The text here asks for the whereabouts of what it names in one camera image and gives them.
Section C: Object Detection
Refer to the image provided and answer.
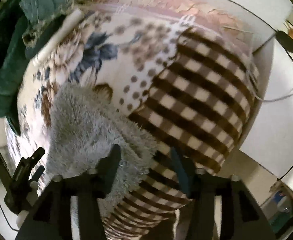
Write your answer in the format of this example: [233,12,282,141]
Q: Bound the grey fluffy fleece pants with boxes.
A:
[44,82,157,217]

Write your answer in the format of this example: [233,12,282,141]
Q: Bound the dark green clothing pile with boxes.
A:
[0,0,73,135]

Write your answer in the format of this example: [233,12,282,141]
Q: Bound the floral and checkered blanket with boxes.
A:
[6,0,259,239]

